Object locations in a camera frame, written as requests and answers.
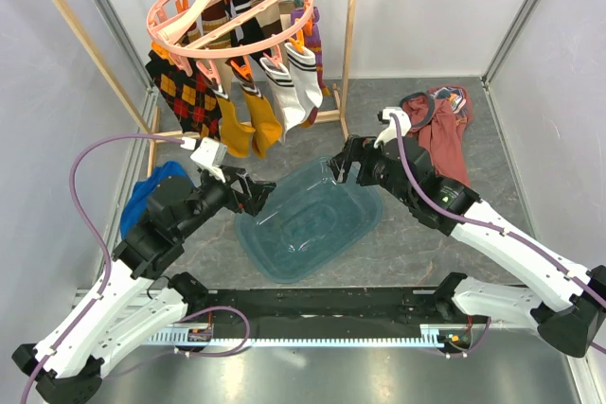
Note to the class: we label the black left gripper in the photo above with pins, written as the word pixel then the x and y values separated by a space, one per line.
pixel 256 192

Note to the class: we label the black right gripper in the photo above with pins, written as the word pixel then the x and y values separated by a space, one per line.
pixel 358 149

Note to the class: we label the mustard yellow sock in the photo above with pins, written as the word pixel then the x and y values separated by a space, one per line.
pixel 235 135
pixel 268 129

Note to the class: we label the argyle black red sock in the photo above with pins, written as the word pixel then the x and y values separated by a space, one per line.
pixel 192 103

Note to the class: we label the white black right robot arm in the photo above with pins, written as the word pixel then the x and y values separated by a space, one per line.
pixel 563 301

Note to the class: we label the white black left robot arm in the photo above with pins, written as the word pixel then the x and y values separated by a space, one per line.
pixel 68 365

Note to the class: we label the wooden clothes rack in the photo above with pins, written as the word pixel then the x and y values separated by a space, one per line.
pixel 148 118

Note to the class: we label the blue translucent plastic basin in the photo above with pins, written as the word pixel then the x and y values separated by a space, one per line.
pixel 307 221

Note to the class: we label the red garment pile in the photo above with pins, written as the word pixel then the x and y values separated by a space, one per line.
pixel 439 118

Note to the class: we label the blue cloth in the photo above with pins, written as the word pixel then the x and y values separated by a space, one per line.
pixel 137 203

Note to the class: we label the purple striped sock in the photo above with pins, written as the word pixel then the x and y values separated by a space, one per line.
pixel 312 40

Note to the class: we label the brown striped sock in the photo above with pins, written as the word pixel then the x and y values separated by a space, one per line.
pixel 213 17

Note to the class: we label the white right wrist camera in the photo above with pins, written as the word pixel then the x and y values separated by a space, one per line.
pixel 395 119

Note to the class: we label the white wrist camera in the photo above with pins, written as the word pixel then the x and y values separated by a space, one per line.
pixel 395 119
pixel 207 154

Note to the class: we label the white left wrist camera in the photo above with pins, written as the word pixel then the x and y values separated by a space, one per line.
pixel 207 154

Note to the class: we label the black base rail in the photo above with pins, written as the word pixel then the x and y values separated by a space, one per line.
pixel 325 314

